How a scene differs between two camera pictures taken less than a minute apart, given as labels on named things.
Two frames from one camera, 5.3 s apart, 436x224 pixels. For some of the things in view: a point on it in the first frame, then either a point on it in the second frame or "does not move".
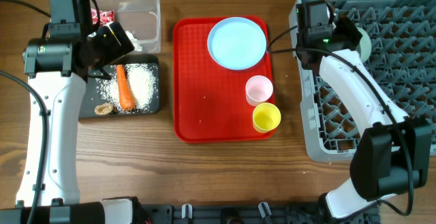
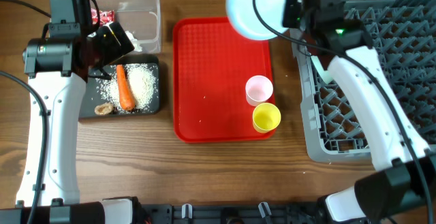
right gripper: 351,35 to 289,6
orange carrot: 127,99 does not move
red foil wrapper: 105,16 does not move
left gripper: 114,51 does not move
